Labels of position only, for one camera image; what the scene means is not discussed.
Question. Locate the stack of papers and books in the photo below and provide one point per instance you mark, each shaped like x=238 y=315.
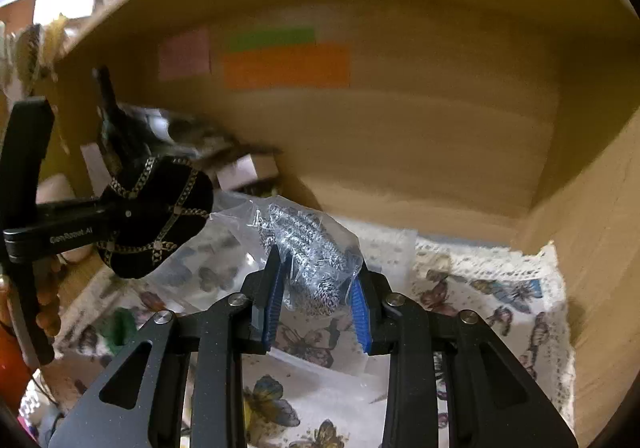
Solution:
x=203 y=143

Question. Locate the dark wine bottle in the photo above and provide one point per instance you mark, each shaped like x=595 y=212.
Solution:
x=121 y=141

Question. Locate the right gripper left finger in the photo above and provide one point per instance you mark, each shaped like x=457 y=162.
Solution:
x=264 y=290

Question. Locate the pink paper note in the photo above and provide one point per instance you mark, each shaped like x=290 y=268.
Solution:
x=184 y=55

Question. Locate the small white cardboard box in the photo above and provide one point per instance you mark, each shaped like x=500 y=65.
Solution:
x=247 y=170

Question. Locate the orange paper note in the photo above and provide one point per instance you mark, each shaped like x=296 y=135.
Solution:
x=315 y=65

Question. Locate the butterfly print lace cloth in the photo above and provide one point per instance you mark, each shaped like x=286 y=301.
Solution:
x=136 y=402

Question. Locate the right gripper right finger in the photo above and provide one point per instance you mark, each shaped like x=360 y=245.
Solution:
x=373 y=326

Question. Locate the green paper note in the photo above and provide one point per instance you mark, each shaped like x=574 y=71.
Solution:
x=270 y=38

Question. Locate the silver scrubber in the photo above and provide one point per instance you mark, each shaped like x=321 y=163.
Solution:
x=236 y=241

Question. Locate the black pouch with gold chain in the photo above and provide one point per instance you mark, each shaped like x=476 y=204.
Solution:
x=152 y=208

